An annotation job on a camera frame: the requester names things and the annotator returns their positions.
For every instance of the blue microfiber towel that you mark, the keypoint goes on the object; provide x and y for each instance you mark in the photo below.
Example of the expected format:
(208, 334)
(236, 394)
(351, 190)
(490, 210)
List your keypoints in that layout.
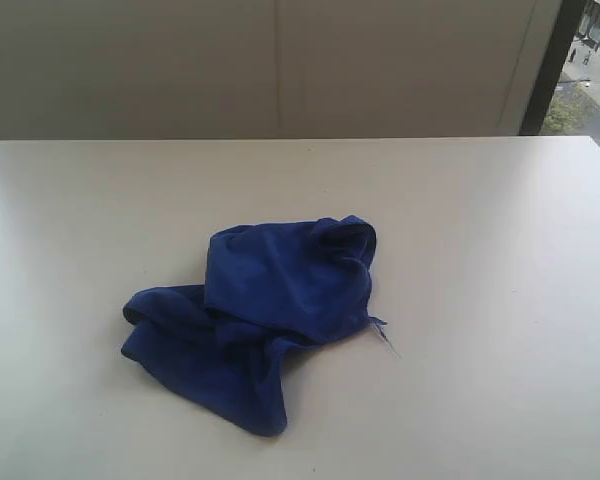
(269, 289)

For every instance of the dark window frame post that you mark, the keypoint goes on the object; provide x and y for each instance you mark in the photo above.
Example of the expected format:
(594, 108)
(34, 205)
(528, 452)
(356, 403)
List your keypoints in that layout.
(559, 44)

